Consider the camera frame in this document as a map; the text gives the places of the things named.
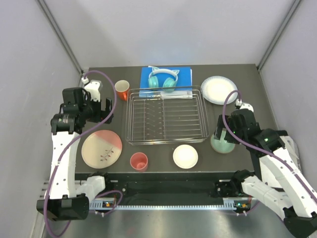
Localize mint green bowl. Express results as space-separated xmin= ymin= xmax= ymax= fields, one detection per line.
xmin=211 ymin=130 xmax=235 ymax=154

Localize white blue-rimmed plate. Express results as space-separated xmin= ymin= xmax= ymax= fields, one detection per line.
xmin=201 ymin=76 xmax=237 ymax=105

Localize orange white bowl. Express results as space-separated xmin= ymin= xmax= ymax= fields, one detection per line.
xmin=173 ymin=144 xmax=198 ymax=169

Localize chrome wire dish rack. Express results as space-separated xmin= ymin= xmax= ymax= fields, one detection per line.
xmin=125 ymin=86 xmax=210 ymax=145

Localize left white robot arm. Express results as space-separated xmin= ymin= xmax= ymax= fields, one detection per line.
xmin=36 ymin=83 xmax=113 ymax=221

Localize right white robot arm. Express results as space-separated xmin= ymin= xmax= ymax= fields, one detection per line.
xmin=213 ymin=109 xmax=317 ymax=238

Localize orange mug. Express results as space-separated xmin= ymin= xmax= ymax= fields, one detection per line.
xmin=114 ymin=80 xmax=130 ymax=101

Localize pink cream floral plate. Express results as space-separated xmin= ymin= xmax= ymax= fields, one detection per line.
xmin=81 ymin=130 xmax=122 ymax=169

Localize blue book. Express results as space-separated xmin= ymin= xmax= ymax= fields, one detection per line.
xmin=139 ymin=66 xmax=193 ymax=99

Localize white paper sheet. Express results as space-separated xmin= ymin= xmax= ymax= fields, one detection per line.
xmin=284 ymin=136 xmax=302 ymax=172

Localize teal cat-ear headphones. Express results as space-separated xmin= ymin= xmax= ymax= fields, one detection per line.
xmin=148 ymin=66 xmax=180 ymax=94

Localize pink plastic cup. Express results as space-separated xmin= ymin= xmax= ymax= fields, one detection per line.
xmin=130 ymin=152 xmax=148 ymax=173

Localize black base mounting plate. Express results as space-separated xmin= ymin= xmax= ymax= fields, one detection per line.
xmin=96 ymin=172 xmax=247 ymax=205

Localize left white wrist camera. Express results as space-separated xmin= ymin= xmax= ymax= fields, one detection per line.
xmin=81 ymin=77 xmax=103 ymax=102

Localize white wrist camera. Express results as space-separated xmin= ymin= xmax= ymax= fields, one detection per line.
xmin=81 ymin=77 xmax=103 ymax=102
xmin=235 ymin=99 xmax=254 ymax=112

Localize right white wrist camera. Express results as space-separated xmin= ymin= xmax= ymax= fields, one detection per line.
xmin=235 ymin=99 xmax=254 ymax=112

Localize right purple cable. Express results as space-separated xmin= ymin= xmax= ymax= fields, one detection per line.
xmin=222 ymin=90 xmax=317 ymax=201

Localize purple cable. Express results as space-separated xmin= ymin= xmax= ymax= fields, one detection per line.
xmin=222 ymin=90 xmax=317 ymax=201
xmin=43 ymin=70 xmax=123 ymax=238

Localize grey slotted cable duct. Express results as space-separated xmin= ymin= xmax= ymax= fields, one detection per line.
xmin=89 ymin=198 xmax=251 ymax=213

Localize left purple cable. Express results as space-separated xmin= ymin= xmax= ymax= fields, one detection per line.
xmin=43 ymin=70 xmax=123 ymax=238

